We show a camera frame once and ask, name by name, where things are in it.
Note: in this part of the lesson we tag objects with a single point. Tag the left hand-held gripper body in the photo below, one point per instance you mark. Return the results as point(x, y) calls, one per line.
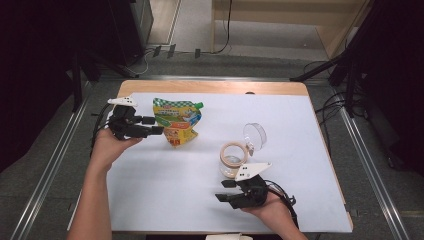
point(123, 128)

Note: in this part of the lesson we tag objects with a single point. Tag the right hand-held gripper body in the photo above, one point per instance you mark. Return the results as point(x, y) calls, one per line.
point(253, 191)

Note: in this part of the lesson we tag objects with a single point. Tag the clear glass jar beige rim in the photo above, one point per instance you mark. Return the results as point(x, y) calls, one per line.
point(233, 160)

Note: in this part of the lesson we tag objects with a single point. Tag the yellow green refill pouch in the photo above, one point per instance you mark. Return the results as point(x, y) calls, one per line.
point(178, 120)

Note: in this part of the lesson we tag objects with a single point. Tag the person's left hand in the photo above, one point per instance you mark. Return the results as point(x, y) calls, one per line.
point(106, 150)

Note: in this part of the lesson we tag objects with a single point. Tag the person's right hand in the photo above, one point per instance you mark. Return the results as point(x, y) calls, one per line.
point(273, 211)

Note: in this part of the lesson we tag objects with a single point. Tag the white table sheet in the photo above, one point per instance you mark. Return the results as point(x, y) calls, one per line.
point(283, 193)

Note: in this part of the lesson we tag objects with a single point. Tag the black metal stand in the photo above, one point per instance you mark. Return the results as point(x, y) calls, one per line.
point(77, 80)
point(350, 66)

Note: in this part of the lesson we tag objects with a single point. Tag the black cabinet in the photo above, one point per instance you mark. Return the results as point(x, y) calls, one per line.
point(133, 30)

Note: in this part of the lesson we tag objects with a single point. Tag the light wooden shelf unit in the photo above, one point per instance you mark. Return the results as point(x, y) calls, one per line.
point(283, 16)

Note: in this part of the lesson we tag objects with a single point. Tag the metal floor rail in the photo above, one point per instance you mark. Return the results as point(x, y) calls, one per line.
point(50, 173)
point(373, 173)

